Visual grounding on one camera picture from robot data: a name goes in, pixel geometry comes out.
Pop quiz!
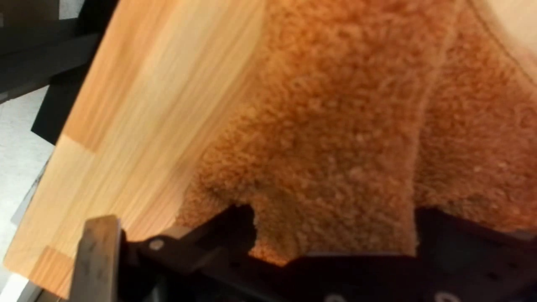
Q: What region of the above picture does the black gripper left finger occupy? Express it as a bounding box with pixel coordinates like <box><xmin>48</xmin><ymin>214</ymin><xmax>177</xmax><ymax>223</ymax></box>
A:
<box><xmin>123</xmin><ymin>203</ymin><xmax>259</xmax><ymax>276</ymax></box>

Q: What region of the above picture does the orange terry cloth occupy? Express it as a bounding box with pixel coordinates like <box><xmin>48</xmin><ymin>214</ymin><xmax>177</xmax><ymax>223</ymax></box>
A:
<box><xmin>174</xmin><ymin>0</ymin><xmax>537</xmax><ymax>268</ymax></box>

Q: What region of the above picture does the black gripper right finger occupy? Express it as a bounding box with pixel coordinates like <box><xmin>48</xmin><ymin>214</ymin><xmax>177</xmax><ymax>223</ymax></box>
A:
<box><xmin>414</xmin><ymin>206</ymin><xmax>537</xmax><ymax>302</ymax></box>

